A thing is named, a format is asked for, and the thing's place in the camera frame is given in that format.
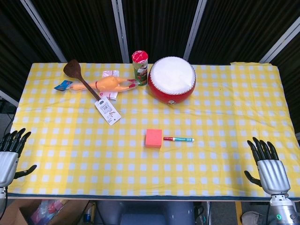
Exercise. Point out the silver partition post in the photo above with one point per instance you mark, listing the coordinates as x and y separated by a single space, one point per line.
42 30
194 30
9 99
281 43
120 30

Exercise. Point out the black pleated partition panel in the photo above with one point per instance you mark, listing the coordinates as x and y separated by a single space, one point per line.
14 47
239 28
159 23
79 28
290 70

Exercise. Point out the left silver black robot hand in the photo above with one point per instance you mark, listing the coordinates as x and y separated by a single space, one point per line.
8 164

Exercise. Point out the red and teal marker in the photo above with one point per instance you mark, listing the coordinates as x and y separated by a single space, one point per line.
180 139

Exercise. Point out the dark wooden spatula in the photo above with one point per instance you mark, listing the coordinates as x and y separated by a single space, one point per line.
72 68

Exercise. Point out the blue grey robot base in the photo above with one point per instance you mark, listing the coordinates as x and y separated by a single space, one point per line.
145 213

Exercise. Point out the cardboard box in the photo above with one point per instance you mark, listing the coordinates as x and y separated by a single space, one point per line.
14 213

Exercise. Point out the blue card tag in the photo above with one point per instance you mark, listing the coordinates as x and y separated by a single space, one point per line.
62 85

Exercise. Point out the green Pringles can red lid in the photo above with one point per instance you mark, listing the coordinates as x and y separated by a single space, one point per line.
140 70

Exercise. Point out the white spatula label tag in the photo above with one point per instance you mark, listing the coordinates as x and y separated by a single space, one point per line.
107 110

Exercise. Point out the clear bag of colourful items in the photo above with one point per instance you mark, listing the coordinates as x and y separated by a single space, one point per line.
47 211

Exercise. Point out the red drum with white skin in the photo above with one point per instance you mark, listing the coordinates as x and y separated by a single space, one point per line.
172 75

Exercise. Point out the orange cube block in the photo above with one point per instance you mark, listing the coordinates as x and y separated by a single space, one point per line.
153 139

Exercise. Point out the orange rubber chicken toy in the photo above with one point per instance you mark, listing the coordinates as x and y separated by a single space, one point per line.
107 83

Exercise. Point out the yellow white checkered tablecloth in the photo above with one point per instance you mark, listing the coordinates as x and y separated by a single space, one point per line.
70 152

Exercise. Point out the white shoe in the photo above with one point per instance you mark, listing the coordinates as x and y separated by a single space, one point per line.
250 216

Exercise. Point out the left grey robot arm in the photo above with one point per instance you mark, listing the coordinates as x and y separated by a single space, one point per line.
2 192

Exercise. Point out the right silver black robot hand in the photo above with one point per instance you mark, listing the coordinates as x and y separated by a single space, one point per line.
273 174

